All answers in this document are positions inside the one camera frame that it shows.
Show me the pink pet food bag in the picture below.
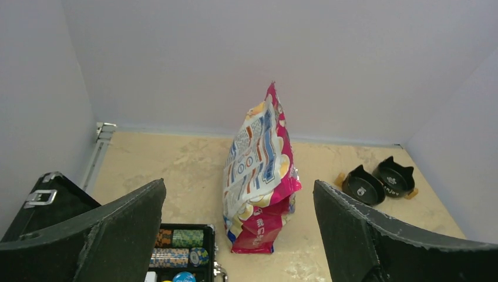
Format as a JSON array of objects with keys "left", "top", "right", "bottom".
[{"left": 222, "top": 83, "right": 302, "bottom": 254}]

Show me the black poker chip case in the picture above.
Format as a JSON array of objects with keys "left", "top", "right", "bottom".
[{"left": 1, "top": 172, "right": 228, "bottom": 281}]

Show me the black cat bowl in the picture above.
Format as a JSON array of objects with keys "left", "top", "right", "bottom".
[
  {"left": 341, "top": 164, "right": 386, "bottom": 206},
  {"left": 372, "top": 156, "right": 415, "bottom": 198}
]

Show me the black cat bowl left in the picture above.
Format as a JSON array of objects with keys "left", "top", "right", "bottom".
[{"left": 341, "top": 164, "right": 386, "bottom": 206}]

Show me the wooden bowl stand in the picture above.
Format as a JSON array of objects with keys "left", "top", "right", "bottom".
[{"left": 334, "top": 172, "right": 419, "bottom": 200}]

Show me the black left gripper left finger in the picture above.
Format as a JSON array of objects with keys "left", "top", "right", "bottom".
[{"left": 1, "top": 179, "right": 166, "bottom": 281}]

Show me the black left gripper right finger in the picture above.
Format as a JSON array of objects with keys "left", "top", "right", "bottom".
[{"left": 313, "top": 180, "right": 497, "bottom": 281}]

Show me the aluminium corner rail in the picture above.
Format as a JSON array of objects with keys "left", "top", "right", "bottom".
[{"left": 80, "top": 122, "right": 117, "bottom": 194}]

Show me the black cat bowl right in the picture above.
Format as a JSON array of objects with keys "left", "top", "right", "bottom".
[{"left": 372, "top": 156, "right": 415, "bottom": 198}]

